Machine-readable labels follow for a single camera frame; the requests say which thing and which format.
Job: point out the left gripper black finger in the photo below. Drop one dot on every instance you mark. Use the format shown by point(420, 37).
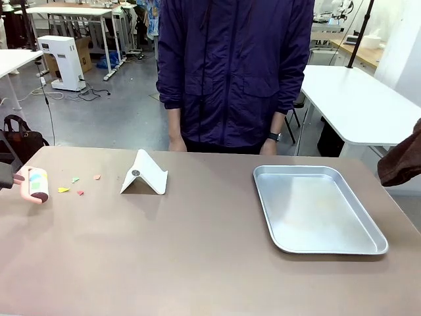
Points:
point(6, 169)
point(6, 183)

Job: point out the dark brown towel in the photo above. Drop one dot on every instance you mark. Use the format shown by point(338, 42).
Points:
point(401, 161)

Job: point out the person's left forearm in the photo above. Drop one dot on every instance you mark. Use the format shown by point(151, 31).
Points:
point(277, 121)

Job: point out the person's right forearm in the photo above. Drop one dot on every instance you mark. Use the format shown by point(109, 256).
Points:
point(174, 121)

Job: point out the person's right hand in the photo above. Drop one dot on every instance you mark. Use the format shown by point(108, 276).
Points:
point(177, 144)

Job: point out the person's left hand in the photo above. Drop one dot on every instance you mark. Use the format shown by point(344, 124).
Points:
point(269, 148)

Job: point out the dark handbag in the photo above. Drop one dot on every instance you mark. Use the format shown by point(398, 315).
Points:
point(24, 141)

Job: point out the yellow paper scrap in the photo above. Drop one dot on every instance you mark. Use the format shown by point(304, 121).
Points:
point(63, 190)

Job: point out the white side table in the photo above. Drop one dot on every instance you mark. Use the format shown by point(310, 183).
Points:
point(16, 61)

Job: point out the white floor machine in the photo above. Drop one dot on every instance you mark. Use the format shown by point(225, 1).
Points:
point(64, 62)

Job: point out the brown cardboard box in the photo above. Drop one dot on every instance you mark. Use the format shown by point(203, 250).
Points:
point(84, 56)

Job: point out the white folded stand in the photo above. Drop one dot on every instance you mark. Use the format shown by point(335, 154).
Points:
point(146, 174)

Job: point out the black stand pole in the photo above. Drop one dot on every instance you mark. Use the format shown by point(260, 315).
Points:
point(29, 29)

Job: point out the blue plastic bag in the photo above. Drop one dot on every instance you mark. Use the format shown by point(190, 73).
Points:
point(108, 61)

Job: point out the white desk with legs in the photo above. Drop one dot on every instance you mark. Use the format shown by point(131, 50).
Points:
point(65, 11)

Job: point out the bystander in patterned shirt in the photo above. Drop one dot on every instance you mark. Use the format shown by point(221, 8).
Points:
point(151, 19)

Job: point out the person in purple jacket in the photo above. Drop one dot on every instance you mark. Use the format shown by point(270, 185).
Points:
point(233, 72)

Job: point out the black wrist watch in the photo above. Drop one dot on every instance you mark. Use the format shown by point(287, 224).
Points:
point(274, 136)

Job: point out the black chair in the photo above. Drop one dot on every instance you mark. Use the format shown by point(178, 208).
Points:
point(294, 115)

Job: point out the silver metal tray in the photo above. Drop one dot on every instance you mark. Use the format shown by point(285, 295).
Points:
point(319, 210)

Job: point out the black bin under table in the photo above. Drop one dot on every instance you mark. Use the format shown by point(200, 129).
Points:
point(330, 138)

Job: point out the large white table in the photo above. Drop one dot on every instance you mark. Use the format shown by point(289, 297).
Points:
point(355, 102)

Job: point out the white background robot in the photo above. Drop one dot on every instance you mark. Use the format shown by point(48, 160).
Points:
point(333, 13)

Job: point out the wooden workbench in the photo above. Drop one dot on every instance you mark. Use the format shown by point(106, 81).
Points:
point(358, 49)

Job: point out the black tripod pole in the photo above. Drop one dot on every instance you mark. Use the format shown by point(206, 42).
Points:
point(360, 33)

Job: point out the white box on workbench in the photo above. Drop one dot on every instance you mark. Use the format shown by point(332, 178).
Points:
point(371, 40)

